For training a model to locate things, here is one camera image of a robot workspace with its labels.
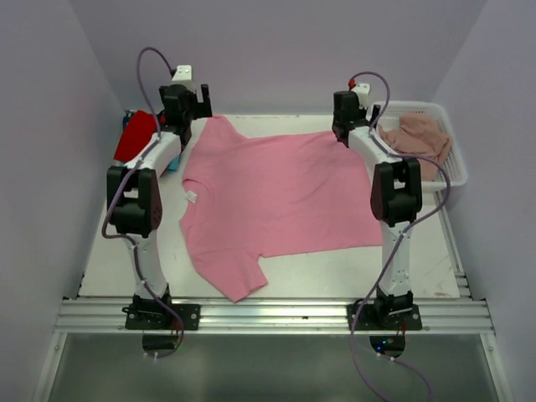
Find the pink t shirt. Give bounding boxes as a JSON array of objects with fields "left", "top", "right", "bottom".
[{"left": 180, "top": 116, "right": 382, "bottom": 302}]

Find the red folded t shirt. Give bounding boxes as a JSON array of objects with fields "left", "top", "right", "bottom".
[{"left": 114, "top": 111, "right": 157, "bottom": 162}]

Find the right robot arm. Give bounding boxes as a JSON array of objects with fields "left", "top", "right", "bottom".
[{"left": 332, "top": 90, "right": 422, "bottom": 331}]

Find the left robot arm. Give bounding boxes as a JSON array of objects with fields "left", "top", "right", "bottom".
[{"left": 101, "top": 84, "right": 213, "bottom": 332}]

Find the dark blue folded t shirt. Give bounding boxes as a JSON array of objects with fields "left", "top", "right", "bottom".
[{"left": 121, "top": 110, "right": 136, "bottom": 129}]

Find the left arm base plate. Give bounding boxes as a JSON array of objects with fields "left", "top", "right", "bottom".
[{"left": 121, "top": 298, "right": 201, "bottom": 331}]

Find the beige t shirt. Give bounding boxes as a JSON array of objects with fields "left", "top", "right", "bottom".
[{"left": 379, "top": 113, "right": 453, "bottom": 165}]

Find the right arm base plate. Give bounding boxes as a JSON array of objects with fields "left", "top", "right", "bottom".
[{"left": 346, "top": 299, "right": 423, "bottom": 331}]

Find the teal folded t shirt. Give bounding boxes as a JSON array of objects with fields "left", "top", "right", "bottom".
[{"left": 121, "top": 154, "right": 183, "bottom": 175}]

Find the white plastic basket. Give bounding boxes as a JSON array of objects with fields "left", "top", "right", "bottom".
[{"left": 379, "top": 100, "right": 467, "bottom": 188}]

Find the aluminium mounting rail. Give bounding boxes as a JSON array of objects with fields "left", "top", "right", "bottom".
[{"left": 56, "top": 259, "right": 491, "bottom": 336}]

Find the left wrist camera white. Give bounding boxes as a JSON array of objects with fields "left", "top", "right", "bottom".
[{"left": 171, "top": 64, "right": 196, "bottom": 92}]

